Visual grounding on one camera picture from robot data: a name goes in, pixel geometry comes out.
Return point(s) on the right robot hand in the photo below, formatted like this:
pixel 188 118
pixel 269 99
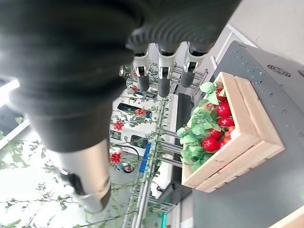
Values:
pixel 71 59

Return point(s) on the red berry cluster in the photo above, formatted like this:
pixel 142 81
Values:
pixel 115 157
pixel 141 112

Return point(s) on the artificial green vine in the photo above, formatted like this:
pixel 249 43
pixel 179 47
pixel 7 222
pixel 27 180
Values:
pixel 142 152

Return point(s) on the blue plastic crate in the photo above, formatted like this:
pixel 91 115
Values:
pixel 145 156

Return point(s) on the small red strawberry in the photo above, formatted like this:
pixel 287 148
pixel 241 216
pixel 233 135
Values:
pixel 209 106

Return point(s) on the large red strawberry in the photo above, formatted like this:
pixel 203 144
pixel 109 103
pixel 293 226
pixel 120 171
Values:
pixel 210 144

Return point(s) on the small orange fruit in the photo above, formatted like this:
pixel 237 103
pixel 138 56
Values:
pixel 226 140
pixel 227 134
pixel 231 129

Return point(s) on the light wooden crate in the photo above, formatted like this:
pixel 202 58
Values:
pixel 247 142

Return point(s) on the light wooden plank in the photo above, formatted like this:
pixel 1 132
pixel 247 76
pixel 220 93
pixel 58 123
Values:
pixel 291 219

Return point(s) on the aluminium profile frame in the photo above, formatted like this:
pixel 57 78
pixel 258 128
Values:
pixel 167 145

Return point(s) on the white metal frame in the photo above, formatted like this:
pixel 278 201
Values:
pixel 229 35

